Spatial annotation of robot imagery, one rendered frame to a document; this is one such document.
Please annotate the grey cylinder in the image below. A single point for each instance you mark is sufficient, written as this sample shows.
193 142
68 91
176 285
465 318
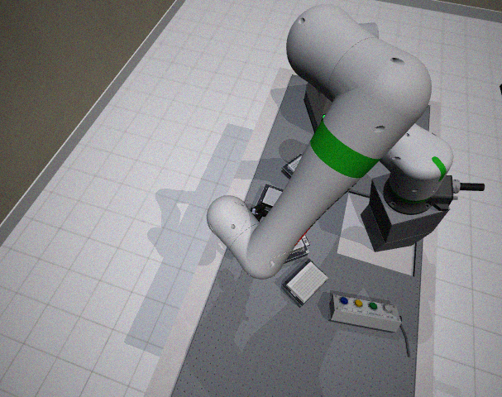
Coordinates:
372 28

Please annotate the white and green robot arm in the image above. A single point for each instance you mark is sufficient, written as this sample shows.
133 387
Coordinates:
378 92

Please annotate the white button panel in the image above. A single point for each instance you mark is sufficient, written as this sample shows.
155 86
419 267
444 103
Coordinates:
365 314

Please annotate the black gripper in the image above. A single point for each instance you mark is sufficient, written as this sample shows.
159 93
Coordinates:
259 211

